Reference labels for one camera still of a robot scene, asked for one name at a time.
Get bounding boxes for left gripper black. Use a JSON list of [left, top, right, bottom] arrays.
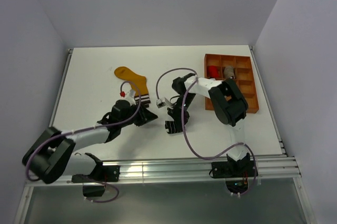
[[119, 101, 157, 128]]

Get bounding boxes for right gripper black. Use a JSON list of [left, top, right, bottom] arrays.
[[167, 93, 196, 132]]

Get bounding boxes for black white striped sock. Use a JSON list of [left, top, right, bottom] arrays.
[[165, 120, 183, 135]]

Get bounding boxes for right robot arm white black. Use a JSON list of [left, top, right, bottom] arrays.
[[165, 74, 251, 177]]

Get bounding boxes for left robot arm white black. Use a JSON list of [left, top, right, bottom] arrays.
[[22, 99, 158, 184]]

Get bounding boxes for mustard yellow sock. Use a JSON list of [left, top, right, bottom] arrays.
[[114, 66, 151, 108]]

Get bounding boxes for red rolled sock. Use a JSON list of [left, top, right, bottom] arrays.
[[207, 65, 219, 79]]

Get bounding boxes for brown grey rolled sock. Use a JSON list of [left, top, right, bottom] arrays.
[[223, 65, 235, 79]]

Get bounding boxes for orange compartment tray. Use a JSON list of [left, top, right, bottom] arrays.
[[204, 54, 259, 114]]

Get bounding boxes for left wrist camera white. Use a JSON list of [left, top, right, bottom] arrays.
[[120, 89, 136, 104]]

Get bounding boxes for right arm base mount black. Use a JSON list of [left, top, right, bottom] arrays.
[[209, 161, 259, 194]]

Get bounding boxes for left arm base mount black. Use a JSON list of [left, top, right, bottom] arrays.
[[71, 165, 120, 201]]

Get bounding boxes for aluminium front rail frame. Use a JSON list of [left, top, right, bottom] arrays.
[[14, 156, 316, 223]]

